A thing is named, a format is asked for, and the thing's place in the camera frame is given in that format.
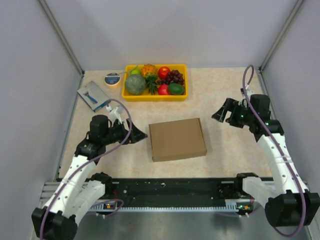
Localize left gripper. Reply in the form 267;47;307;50
102;118;147;145

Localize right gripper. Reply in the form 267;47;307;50
211;98;254;129

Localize brown cardboard box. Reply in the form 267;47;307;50
149;118;207;163

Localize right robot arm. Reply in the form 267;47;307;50
211;94;320;227

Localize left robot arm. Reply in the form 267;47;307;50
31;115;148;240

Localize yellow plastic tray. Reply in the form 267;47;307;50
121;63;189;102

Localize green avocado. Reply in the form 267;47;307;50
168;83;185;96

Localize green netted melon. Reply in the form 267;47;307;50
124;74;147;96

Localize red pink fruit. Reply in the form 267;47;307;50
157;84;170;96

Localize green pineapple leaves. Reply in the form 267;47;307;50
145;75;158;95

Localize purple grape bunch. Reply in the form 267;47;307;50
156;70;185;86

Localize tape roll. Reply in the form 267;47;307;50
104;72;121;89

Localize blue razor package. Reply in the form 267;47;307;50
77;81;110;112

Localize red apple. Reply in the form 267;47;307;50
158;66;171;80

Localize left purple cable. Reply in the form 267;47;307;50
39;99;133;240

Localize purple cable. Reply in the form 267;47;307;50
39;99;133;240
242;64;308;238

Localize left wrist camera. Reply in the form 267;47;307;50
106;105;124;123

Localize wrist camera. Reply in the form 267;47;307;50
106;105;124;123
238;84;250;108

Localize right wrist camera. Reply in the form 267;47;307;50
238;84;250;108

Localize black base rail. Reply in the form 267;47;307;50
102;178;251;208

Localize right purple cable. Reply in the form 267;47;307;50
242;64;308;238

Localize right aluminium frame post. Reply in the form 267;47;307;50
258;0;306;75

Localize aluminium frame post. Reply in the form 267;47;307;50
37;0;85;76
258;0;306;75

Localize white slotted cable duct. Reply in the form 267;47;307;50
87;201;241;213

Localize left aluminium frame post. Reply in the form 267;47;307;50
37;0;85;76

